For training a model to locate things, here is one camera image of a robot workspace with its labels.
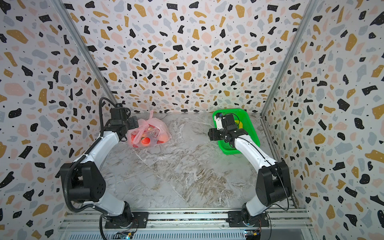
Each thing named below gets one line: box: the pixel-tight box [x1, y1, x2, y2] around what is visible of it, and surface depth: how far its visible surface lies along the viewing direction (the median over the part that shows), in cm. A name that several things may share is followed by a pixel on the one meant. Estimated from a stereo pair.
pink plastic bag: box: [127, 110, 172, 148], surface depth 102 cm
